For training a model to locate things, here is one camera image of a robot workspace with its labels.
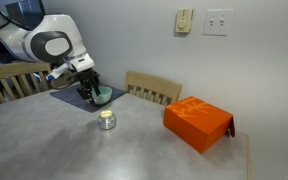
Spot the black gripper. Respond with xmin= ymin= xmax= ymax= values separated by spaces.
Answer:
xmin=75 ymin=69 xmax=101 ymax=100

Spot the silver candle jar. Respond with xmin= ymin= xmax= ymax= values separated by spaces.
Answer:
xmin=98 ymin=110 xmax=116 ymax=130

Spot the round silver lid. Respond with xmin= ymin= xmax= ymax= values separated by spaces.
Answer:
xmin=91 ymin=90 xmax=100 ymax=104

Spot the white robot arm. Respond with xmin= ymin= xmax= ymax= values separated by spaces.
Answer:
xmin=0 ymin=11 xmax=101 ymax=102

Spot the mint green bowl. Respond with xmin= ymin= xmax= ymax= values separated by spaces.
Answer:
xmin=96 ymin=86 xmax=113 ymax=105

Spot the dark blue placemat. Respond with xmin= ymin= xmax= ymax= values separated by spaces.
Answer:
xmin=51 ymin=84 xmax=125 ymax=113

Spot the wooden chair at table end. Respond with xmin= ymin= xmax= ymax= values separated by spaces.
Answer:
xmin=0 ymin=62 xmax=51 ymax=103

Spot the dark monitor screen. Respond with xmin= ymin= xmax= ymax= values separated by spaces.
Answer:
xmin=5 ymin=0 xmax=45 ymax=30

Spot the orange cardboard box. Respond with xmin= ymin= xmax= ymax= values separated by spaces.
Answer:
xmin=163 ymin=96 xmax=235 ymax=153

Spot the beige thermostat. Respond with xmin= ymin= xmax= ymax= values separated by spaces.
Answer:
xmin=175 ymin=9 xmax=193 ymax=33

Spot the white light switch plate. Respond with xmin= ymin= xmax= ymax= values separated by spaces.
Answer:
xmin=203 ymin=9 xmax=234 ymax=36

